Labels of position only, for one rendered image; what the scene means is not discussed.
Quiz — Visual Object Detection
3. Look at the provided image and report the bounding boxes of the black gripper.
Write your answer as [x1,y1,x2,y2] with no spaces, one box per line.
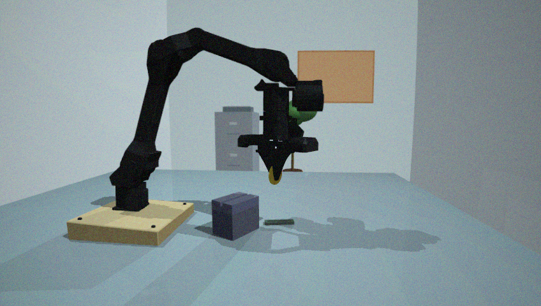
[237,111,318,181]

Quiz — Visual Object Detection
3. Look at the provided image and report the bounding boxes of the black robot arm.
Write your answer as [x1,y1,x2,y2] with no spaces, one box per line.
[110,28,324,212]

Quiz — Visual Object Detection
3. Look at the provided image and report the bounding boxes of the thin gold disc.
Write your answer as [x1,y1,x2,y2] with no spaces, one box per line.
[269,166,282,185]

